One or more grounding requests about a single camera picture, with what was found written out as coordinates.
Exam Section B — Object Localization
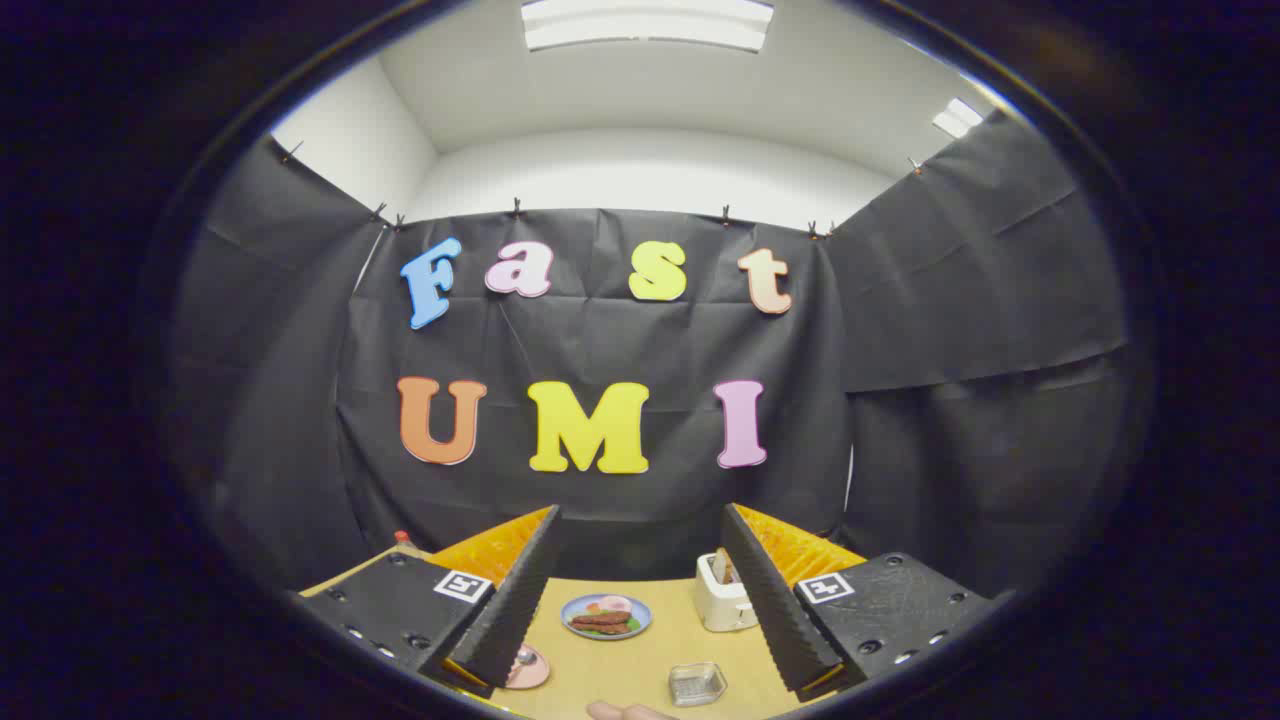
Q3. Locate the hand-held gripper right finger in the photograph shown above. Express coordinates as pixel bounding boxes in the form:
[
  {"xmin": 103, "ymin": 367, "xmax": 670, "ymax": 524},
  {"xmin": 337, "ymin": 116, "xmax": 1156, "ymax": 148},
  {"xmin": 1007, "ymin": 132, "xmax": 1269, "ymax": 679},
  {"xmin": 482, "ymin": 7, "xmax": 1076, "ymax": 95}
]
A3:
[{"xmin": 722, "ymin": 503, "xmax": 1001, "ymax": 701}]

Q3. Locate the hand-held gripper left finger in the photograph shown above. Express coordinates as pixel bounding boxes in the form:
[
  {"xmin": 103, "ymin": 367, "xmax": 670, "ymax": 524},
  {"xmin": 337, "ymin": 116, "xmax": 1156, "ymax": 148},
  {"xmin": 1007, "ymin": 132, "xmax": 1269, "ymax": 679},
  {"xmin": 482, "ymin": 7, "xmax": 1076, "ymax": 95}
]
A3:
[{"xmin": 290, "ymin": 505, "xmax": 561, "ymax": 699}]

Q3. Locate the white toaster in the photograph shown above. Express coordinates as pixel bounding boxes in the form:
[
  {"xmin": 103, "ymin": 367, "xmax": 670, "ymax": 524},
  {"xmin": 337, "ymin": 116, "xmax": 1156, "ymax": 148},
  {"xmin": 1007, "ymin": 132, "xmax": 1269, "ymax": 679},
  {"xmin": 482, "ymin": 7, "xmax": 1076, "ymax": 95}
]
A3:
[{"xmin": 695, "ymin": 553, "xmax": 761, "ymax": 633}]

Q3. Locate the blue plate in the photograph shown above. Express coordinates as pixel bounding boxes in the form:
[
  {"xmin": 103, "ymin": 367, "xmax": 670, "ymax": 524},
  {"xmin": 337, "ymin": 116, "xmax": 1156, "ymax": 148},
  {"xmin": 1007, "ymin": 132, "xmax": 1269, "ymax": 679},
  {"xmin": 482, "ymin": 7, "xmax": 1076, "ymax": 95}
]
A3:
[{"xmin": 560, "ymin": 593, "xmax": 653, "ymax": 641}]

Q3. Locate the pink plate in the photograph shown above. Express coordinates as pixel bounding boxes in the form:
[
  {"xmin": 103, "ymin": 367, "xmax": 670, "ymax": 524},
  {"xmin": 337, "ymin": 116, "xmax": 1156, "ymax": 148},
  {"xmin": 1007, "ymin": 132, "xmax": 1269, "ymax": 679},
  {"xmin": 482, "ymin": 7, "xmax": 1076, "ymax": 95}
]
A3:
[{"xmin": 503, "ymin": 643, "xmax": 552, "ymax": 691}]

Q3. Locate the clear perforated drain basket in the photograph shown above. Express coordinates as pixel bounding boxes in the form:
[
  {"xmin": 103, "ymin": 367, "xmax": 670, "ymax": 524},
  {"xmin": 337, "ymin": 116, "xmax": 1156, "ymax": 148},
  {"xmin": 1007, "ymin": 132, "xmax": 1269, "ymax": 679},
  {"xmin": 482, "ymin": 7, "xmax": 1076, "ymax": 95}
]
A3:
[{"xmin": 668, "ymin": 661, "xmax": 728, "ymax": 708}]

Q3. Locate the black backdrop cloth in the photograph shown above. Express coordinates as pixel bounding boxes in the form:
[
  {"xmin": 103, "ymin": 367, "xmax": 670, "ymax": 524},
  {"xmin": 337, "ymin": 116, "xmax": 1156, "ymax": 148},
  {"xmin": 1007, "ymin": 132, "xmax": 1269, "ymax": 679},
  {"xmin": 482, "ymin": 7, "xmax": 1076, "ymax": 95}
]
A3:
[{"xmin": 165, "ymin": 110, "xmax": 1136, "ymax": 601}]

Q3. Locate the small ceiling light panel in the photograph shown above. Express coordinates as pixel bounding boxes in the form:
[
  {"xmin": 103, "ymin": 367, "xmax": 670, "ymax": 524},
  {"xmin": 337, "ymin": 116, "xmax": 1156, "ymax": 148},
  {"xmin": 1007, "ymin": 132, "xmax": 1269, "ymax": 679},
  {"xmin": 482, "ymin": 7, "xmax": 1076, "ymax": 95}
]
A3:
[{"xmin": 932, "ymin": 97, "xmax": 986, "ymax": 139}]

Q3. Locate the large ceiling light panel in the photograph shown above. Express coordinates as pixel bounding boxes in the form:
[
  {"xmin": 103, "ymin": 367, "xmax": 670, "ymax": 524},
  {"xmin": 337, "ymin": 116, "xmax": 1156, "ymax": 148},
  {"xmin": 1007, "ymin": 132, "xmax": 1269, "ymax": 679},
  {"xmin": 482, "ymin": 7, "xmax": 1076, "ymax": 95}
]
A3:
[{"xmin": 520, "ymin": 0, "xmax": 776, "ymax": 53}]

